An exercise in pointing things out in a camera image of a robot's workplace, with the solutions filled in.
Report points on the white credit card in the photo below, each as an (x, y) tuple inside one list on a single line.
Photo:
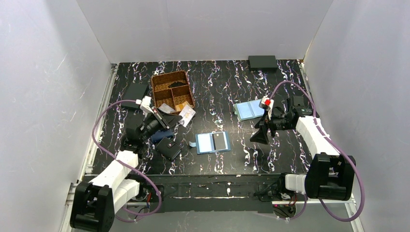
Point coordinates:
[(166, 108), (187, 115)]

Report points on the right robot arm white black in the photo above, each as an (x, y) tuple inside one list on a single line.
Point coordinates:
[(330, 175)]

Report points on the black snap wallet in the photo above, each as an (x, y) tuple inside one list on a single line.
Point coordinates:
[(168, 148)]

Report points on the black box left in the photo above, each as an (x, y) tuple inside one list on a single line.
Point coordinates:
[(134, 92)]

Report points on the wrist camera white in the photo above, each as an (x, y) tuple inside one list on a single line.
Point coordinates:
[(144, 104), (267, 104)]

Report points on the black card in holder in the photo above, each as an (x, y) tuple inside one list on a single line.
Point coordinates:
[(219, 141)]

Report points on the dark blue pouch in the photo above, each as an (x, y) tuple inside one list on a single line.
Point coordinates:
[(159, 135)]

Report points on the teal open card holder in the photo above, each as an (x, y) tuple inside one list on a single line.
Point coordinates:
[(248, 110)]

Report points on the black card in basket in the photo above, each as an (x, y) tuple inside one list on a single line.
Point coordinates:
[(177, 84)]

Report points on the brown wicker divided basket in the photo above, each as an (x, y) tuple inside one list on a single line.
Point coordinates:
[(171, 96)]

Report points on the black box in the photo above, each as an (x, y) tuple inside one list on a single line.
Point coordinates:
[(134, 92), (262, 63)]

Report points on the black box back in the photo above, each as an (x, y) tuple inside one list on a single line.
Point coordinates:
[(262, 63)]

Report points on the tan item in basket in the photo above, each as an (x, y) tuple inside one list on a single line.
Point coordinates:
[(180, 107)]

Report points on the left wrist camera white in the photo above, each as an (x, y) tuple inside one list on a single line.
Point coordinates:
[(144, 104)]

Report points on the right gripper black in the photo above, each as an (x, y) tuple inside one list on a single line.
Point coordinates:
[(267, 122)]

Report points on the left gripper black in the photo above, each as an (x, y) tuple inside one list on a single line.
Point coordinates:
[(160, 118)]

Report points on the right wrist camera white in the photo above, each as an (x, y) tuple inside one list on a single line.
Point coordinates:
[(267, 104)]

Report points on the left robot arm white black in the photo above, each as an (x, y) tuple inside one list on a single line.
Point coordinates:
[(97, 201)]

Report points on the blue card holder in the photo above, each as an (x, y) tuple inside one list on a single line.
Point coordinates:
[(204, 143)]

